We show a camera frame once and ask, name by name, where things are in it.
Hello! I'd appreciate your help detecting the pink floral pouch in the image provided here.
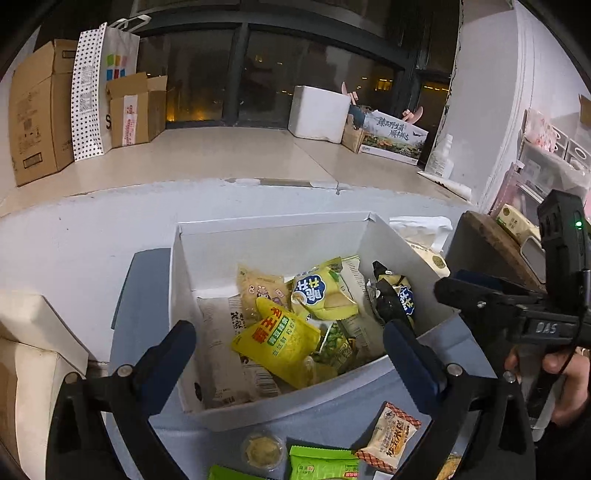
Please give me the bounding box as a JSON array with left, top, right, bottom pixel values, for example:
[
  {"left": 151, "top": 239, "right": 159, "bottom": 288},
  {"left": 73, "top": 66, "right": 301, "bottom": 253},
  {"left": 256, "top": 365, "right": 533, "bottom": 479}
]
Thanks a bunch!
[{"left": 524, "top": 108, "right": 566, "bottom": 153}]

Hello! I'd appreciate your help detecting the yellow jelly cup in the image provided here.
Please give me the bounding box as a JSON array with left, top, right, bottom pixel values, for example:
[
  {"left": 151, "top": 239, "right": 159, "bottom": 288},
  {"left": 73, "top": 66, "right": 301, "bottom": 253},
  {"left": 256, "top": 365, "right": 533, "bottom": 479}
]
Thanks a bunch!
[{"left": 241, "top": 429, "right": 286, "bottom": 472}]

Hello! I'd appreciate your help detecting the yellow-green packet blue logo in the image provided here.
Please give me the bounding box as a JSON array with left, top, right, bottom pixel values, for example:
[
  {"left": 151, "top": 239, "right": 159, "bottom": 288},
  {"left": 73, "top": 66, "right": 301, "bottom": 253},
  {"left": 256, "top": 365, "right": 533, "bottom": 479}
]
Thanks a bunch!
[{"left": 291, "top": 256, "right": 372, "bottom": 321}]

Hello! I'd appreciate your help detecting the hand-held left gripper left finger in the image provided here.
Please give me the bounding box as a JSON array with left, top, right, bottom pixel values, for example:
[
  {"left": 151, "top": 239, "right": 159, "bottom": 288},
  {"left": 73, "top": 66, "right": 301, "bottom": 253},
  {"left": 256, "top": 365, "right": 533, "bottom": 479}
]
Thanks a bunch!
[{"left": 46, "top": 319, "right": 199, "bottom": 480}]

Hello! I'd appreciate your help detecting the cream sofa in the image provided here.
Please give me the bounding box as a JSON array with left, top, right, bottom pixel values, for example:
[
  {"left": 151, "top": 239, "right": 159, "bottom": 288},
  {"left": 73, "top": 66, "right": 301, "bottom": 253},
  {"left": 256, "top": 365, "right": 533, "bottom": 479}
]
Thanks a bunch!
[{"left": 0, "top": 291, "right": 90, "bottom": 462}]

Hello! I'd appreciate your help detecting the white black-framed case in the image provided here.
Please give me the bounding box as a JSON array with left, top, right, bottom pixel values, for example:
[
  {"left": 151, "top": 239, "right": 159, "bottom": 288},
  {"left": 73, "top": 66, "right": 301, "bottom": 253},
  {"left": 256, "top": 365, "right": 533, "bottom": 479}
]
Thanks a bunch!
[{"left": 519, "top": 236, "right": 548, "bottom": 275}]

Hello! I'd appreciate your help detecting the clear plastic drawer unit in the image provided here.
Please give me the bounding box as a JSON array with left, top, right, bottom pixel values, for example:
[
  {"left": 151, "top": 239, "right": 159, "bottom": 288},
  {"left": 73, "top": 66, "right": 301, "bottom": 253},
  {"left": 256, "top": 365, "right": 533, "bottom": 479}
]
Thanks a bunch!
[{"left": 489, "top": 138, "right": 591, "bottom": 217}]

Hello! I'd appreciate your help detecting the pale yellow snack packet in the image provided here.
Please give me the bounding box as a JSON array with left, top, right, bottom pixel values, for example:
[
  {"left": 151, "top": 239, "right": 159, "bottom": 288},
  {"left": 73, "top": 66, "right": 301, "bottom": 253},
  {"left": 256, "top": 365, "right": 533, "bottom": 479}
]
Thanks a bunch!
[{"left": 436, "top": 455, "right": 462, "bottom": 480}]

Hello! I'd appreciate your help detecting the person's right hand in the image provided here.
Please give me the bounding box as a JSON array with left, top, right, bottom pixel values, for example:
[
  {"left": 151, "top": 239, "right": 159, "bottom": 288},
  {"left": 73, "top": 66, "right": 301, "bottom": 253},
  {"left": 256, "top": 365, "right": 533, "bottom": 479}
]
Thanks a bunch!
[{"left": 504, "top": 346, "right": 591, "bottom": 430}]

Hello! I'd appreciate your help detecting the dark framed window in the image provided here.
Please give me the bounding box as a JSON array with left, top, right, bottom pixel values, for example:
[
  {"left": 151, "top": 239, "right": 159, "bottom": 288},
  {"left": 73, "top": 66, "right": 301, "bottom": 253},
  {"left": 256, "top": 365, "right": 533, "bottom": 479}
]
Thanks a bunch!
[{"left": 106, "top": 0, "right": 462, "bottom": 134}]

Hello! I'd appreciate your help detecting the small open cardboard box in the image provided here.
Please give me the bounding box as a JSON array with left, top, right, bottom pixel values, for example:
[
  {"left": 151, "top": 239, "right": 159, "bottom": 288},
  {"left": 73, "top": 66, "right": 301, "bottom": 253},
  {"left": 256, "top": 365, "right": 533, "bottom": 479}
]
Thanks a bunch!
[{"left": 106, "top": 71, "right": 169, "bottom": 148}]

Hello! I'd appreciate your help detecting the small green snack packet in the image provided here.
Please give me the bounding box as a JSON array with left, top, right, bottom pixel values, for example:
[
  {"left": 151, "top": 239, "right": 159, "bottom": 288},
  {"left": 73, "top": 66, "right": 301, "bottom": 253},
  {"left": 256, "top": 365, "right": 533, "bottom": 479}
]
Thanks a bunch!
[
  {"left": 288, "top": 445, "right": 360, "bottom": 480},
  {"left": 208, "top": 465, "right": 259, "bottom": 480}
]

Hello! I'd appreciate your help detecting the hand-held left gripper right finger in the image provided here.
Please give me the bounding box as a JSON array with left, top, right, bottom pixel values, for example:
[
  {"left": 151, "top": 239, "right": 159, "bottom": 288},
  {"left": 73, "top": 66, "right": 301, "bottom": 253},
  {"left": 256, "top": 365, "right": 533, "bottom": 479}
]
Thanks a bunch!
[{"left": 382, "top": 319, "right": 539, "bottom": 480}]

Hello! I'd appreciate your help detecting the landscape printed box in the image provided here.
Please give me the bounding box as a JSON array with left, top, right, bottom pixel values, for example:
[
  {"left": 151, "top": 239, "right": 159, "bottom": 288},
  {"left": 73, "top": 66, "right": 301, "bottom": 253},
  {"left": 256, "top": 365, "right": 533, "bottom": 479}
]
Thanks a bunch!
[{"left": 342, "top": 105, "right": 429, "bottom": 166}]

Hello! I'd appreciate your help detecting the small white drawer organizer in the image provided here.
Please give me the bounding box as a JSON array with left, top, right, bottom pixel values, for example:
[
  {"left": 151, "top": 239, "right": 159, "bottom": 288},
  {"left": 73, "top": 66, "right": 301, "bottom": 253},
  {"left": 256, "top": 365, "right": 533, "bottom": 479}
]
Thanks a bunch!
[{"left": 561, "top": 124, "right": 591, "bottom": 167}]

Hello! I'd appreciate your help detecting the small brown cracker packet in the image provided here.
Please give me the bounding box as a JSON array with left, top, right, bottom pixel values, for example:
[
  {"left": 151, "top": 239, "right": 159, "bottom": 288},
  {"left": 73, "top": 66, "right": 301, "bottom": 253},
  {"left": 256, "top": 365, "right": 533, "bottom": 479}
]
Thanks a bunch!
[{"left": 355, "top": 401, "right": 422, "bottom": 474}]

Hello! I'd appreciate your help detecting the white styrofoam box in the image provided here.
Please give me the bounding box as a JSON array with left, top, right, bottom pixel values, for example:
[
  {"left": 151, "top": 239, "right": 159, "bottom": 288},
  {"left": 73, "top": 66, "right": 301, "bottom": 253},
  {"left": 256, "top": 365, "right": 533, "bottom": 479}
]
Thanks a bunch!
[{"left": 287, "top": 85, "right": 352, "bottom": 144}]

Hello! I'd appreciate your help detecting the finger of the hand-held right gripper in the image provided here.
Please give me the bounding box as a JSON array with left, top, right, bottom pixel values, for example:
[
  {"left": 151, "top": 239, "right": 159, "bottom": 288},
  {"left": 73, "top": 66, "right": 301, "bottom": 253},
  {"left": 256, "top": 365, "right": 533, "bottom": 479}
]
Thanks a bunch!
[
  {"left": 450, "top": 271, "right": 546, "bottom": 306},
  {"left": 434, "top": 277, "right": 527, "bottom": 333}
]

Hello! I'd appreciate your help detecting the long white snack packet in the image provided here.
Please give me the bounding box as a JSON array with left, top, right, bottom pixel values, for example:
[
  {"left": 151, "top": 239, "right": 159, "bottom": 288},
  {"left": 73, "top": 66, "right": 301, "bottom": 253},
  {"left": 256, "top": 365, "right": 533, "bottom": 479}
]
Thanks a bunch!
[
  {"left": 339, "top": 256, "right": 386, "bottom": 356},
  {"left": 196, "top": 295, "right": 282, "bottom": 409}
]

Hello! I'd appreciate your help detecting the cream orange snack packet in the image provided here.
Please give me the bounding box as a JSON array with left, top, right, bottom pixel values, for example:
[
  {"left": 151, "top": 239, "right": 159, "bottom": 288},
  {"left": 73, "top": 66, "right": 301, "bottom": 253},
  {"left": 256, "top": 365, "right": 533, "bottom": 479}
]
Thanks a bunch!
[{"left": 238, "top": 265, "right": 291, "bottom": 324}]

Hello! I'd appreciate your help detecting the yellow tissue pack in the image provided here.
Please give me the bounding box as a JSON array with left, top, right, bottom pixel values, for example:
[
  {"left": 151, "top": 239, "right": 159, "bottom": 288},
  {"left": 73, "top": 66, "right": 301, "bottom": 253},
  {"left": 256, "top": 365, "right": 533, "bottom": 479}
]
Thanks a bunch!
[{"left": 389, "top": 216, "right": 453, "bottom": 278}]

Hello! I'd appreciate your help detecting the wooden side table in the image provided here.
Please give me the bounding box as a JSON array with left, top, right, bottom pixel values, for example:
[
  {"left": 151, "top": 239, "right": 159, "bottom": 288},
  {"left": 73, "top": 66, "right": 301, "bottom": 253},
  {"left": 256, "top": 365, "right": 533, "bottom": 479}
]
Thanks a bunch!
[{"left": 445, "top": 210, "right": 550, "bottom": 296}]

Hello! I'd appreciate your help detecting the large cardboard box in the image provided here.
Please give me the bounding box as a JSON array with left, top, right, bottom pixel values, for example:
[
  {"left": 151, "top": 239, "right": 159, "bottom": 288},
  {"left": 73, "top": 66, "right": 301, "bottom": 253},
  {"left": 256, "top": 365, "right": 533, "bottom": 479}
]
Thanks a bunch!
[{"left": 8, "top": 39, "right": 79, "bottom": 188}]

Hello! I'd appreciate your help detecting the bright yellow snack packet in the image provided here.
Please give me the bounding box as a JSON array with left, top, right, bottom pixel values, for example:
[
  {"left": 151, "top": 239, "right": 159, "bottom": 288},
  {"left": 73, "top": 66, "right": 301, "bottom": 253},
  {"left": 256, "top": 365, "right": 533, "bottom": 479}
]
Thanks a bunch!
[{"left": 231, "top": 296, "right": 321, "bottom": 391}]

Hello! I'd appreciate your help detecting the dotted white paper bag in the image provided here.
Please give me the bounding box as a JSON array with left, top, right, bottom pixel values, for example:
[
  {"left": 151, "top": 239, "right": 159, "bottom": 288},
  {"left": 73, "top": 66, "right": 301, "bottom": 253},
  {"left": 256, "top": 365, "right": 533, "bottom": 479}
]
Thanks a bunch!
[{"left": 70, "top": 14, "right": 151, "bottom": 162}]

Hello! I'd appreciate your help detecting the cream tissue pack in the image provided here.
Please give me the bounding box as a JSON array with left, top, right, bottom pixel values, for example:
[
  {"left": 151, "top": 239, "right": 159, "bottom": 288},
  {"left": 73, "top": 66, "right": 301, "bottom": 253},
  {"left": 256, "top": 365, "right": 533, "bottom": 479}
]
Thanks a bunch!
[{"left": 495, "top": 203, "right": 541, "bottom": 243}]

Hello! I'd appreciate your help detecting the white cardboard box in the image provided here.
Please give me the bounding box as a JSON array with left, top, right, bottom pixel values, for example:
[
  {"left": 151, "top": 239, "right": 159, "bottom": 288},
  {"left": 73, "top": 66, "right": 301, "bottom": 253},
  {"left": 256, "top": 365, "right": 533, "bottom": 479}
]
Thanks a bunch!
[{"left": 168, "top": 211, "right": 462, "bottom": 432}]

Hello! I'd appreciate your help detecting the white tube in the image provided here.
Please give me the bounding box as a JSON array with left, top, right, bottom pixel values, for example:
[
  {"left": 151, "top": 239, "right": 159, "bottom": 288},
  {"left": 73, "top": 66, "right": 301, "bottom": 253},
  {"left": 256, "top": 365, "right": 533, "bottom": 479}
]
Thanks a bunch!
[{"left": 418, "top": 171, "right": 472, "bottom": 202}]

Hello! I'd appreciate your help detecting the black-yellow packet blue logo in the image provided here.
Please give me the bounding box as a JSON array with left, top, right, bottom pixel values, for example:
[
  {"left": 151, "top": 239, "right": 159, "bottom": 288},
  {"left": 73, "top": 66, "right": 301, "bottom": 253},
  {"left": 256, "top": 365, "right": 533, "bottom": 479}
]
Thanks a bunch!
[{"left": 369, "top": 261, "right": 416, "bottom": 335}]

